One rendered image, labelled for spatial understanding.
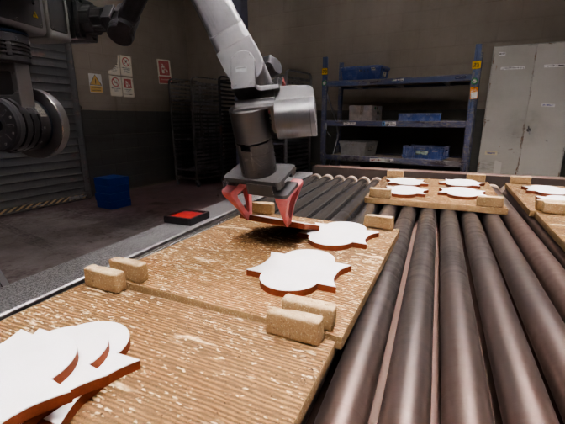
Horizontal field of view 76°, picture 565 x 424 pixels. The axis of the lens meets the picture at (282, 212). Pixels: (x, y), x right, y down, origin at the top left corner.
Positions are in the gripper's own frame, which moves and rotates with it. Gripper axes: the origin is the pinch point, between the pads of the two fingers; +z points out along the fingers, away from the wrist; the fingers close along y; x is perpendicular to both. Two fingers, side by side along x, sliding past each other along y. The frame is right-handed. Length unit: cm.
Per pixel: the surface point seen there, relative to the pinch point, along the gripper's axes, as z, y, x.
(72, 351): -10.6, -2.4, 36.3
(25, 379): -11.8, -2.5, 39.8
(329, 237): 5.0, -9.6, -3.7
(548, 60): 68, -94, -430
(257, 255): 2.6, -1.3, 6.9
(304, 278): -0.6, -12.3, 12.7
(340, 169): 34, 16, -86
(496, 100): 105, -53, -419
